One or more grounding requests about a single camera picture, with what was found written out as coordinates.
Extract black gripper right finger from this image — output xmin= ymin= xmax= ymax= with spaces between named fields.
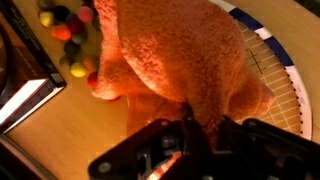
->
xmin=218 ymin=117 xmax=320 ymax=180

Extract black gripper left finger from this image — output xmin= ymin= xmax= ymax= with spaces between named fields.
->
xmin=88 ymin=103 xmax=213 ymax=180

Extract white blue tennis racket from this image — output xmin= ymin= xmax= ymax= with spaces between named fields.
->
xmin=210 ymin=0 xmax=313 ymax=140

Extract orange towel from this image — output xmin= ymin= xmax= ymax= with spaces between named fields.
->
xmin=93 ymin=0 xmax=274 ymax=136

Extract colourful felt ball garland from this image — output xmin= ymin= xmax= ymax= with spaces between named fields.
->
xmin=36 ymin=0 xmax=123 ymax=104

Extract stacked books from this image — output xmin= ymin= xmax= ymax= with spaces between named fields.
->
xmin=0 ymin=0 xmax=66 ymax=134

